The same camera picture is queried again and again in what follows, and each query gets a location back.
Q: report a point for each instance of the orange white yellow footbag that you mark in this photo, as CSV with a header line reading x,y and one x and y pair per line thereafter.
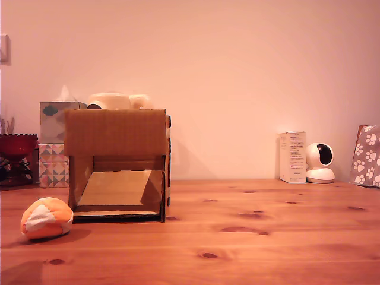
x,y
44,221

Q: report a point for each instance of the cardboard dice tower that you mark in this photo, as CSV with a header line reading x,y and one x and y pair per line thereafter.
x,y
115,133

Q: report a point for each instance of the cream electric kettle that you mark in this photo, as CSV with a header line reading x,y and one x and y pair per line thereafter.
x,y
112,101

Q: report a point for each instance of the white carton box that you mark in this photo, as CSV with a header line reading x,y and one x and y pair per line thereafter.
x,y
294,157

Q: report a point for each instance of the white tissue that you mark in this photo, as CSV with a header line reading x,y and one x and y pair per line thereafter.
x,y
66,95

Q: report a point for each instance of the cloud print tissue box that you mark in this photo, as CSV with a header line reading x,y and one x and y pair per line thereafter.
x,y
52,124

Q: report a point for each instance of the triangle pattern tissue box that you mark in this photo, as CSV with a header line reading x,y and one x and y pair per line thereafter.
x,y
52,166

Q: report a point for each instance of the red glass bowl on stand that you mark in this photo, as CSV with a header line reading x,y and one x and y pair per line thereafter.
x,y
16,147

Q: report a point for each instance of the grey paw print cloth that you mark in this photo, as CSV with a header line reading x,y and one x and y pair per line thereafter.
x,y
366,157

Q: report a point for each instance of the dried plant sticks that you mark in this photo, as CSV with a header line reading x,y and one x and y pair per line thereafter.
x,y
6,126

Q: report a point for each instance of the small white round camera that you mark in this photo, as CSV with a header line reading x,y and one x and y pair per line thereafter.
x,y
319,175

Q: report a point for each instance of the white wall switch plate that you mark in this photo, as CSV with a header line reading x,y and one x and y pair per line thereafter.
x,y
4,49

